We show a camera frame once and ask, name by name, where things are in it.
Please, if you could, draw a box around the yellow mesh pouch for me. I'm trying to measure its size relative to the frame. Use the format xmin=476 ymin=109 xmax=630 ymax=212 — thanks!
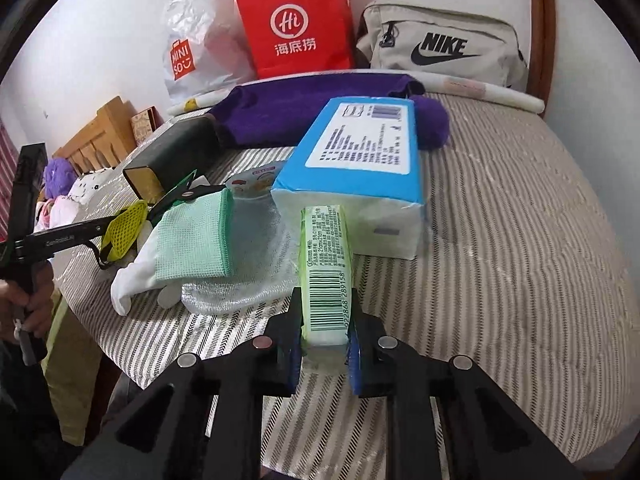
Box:
xmin=99 ymin=200 xmax=149 ymax=264

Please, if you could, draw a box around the person's left hand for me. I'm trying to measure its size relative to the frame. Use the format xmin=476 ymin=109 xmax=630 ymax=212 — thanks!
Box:
xmin=0 ymin=261 xmax=54 ymax=344

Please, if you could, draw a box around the purple plush toy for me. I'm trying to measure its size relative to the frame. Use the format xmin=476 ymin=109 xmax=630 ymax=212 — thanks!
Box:
xmin=43 ymin=157 xmax=77 ymax=200

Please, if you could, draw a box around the pink plush toy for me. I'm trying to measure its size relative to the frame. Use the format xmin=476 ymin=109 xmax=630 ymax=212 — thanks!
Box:
xmin=34 ymin=196 xmax=80 ymax=232

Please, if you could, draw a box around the white spotted plush toy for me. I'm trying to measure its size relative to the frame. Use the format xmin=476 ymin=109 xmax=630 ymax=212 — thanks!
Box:
xmin=67 ymin=168 xmax=115 ymax=206

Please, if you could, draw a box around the wooden headboard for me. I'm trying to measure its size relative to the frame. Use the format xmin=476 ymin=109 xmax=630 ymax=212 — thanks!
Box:
xmin=53 ymin=96 xmax=137 ymax=174

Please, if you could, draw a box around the white glove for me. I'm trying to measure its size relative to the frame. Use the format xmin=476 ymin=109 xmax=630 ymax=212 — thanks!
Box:
xmin=111 ymin=228 xmax=181 ymax=316

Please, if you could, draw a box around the brown patterned box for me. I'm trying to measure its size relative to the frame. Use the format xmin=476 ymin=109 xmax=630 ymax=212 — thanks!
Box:
xmin=130 ymin=106 xmax=163 ymax=146

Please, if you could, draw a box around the dark green tea box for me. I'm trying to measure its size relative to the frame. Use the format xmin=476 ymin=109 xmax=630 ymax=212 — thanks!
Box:
xmin=122 ymin=114 xmax=222 ymax=204

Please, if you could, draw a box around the green microfiber cloth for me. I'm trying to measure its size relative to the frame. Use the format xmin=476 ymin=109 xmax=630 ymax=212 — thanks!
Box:
xmin=155 ymin=188 xmax=233 ymax=283

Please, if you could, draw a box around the white persimmon wipe sachet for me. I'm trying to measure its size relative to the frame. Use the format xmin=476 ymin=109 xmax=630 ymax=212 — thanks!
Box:
xmin=224 ymin=160 xmax=285 ymax=200

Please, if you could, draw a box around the striped mattress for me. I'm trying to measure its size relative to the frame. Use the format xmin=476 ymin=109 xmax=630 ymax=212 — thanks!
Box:
xmin=53 ymin=93 xmax=639 ymax=479

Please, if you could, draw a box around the white Miniso plastic bag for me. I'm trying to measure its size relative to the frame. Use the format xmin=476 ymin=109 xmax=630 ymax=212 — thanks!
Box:
xmin=163 ymin=0 xmax=256 ymax=104

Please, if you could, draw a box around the blue tissue pack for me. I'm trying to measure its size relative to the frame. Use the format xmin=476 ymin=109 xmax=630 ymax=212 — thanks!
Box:
xmin=271 ymin=96 xmax=424 ymax=260

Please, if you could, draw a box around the purple towel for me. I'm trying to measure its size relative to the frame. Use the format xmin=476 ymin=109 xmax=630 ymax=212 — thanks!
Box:
xmin=208 ymin=72 xmax=449 ymax=151

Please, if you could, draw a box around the white rolled mat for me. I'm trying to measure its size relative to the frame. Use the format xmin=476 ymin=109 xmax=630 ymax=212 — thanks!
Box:
xmin=166 ymin=68 xmax=546 ymax=117

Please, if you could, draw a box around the red paper bag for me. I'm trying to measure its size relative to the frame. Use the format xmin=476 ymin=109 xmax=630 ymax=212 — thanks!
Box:
xmin=236 ymin=0 xmax=356 ymax=79

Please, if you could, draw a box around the beige Nike bag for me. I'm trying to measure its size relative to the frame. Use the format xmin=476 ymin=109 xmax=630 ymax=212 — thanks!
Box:
xmin=357 ymin=2 xmax=528 ymax=91

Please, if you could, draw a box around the brown wooden door frame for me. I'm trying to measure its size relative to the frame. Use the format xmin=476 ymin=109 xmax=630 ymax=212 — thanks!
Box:
xmin=526 ymin=0 xmax=556 ymax=103

